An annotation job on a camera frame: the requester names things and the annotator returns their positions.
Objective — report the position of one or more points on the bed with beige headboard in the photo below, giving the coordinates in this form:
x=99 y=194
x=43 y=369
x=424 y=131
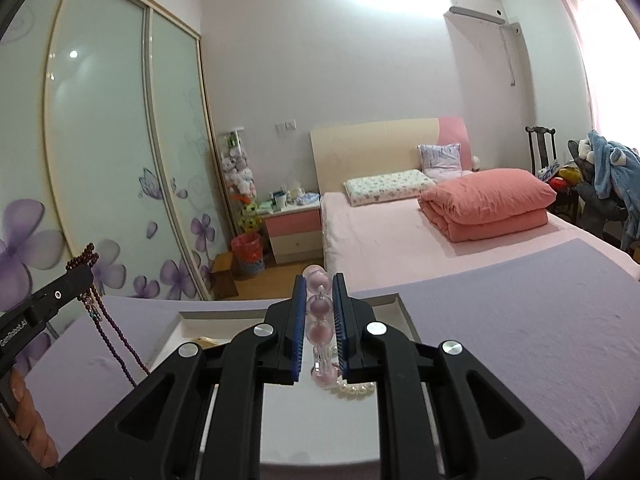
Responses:
x=402 y=241

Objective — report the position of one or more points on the pink curtain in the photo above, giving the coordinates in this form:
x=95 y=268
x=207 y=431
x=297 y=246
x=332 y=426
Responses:
x=609 y=47

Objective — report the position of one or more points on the clear tube of plush toys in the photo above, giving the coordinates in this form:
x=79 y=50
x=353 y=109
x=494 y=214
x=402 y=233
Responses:
x=240 y=182

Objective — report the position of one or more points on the yellow wrist watch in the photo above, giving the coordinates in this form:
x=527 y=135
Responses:
x=205 y=342

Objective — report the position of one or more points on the pink white nightstand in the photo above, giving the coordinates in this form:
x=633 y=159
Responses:
x=295 y=233

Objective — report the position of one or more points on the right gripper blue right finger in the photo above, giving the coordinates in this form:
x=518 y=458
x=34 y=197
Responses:
x=441 y=413

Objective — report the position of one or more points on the purple table cloth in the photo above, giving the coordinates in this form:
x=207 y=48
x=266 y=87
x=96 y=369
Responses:
x=560 y=328

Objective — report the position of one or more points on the sliding door flower wardrobe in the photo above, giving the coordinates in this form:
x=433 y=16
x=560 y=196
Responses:
x=106 y=140

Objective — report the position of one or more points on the grey cardboard tray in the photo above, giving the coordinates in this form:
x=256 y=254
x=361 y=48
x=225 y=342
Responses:
x=303 y=425

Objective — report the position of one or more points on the white air conditioner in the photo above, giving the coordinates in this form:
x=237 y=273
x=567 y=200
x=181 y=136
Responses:
x=489 y=11

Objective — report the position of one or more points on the floral white pillow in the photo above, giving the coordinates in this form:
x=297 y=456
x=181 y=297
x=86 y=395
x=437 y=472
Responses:
x=386 y=187

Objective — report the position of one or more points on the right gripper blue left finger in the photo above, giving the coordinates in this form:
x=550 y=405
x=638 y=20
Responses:
x=198 y=415

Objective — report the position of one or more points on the dark wooden chair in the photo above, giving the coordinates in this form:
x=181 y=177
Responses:
x=545 y=165

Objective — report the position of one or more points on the folded salmon pink quilt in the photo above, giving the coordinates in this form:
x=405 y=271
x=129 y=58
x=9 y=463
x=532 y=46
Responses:
x=488 y=204

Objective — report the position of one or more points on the small lilac pillow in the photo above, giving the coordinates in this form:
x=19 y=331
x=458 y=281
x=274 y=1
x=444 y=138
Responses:
x=441 y=162

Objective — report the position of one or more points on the red waste basket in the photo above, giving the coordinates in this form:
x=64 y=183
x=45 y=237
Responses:
x=247 y=249

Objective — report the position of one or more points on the blue plush garment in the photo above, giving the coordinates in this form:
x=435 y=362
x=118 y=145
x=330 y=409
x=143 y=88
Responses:
x=616 y=169

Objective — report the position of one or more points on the white wall switch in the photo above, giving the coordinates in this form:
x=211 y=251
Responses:
x=281 y=127

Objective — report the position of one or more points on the person's left hand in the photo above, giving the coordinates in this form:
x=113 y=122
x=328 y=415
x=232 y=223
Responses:
x=29 y=425

